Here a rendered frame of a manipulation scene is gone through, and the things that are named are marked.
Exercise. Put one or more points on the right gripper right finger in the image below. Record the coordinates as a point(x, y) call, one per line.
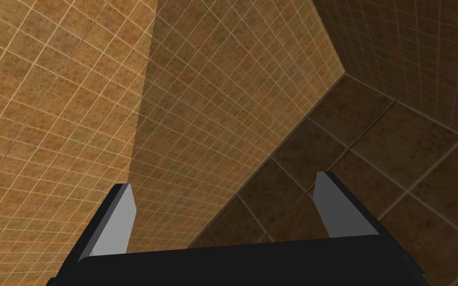
point(342, 212)

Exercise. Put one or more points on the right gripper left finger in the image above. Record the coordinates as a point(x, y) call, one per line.
point(113, 226)

